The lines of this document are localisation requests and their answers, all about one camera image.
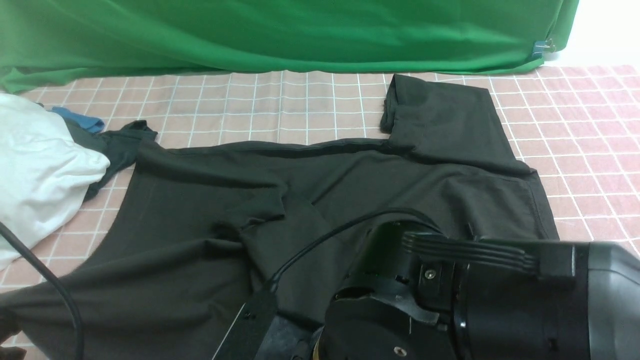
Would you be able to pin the dark gray long-sleeve shirt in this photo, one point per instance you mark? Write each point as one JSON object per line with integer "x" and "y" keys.
{"x": 201, "y": 229}

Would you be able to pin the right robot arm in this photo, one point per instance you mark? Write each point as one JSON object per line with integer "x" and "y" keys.
{"x": 414, "y": 294}

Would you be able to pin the blue garment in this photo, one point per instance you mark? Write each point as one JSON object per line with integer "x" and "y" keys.
{"x": 89, "y": 123}

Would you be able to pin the blue binder clip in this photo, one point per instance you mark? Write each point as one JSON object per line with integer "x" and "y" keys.
{"x": 541, "y": 48}

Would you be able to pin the pink checkered tablecloth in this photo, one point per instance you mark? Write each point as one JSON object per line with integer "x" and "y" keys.
{"x": 578, "y": 126}

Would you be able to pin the white garment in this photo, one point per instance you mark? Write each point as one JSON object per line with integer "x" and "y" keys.
{"x": 44, "y": 173}

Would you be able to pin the green backdrop cloth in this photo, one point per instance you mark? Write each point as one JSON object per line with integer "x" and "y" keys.
{"x": 53, "y": 42}

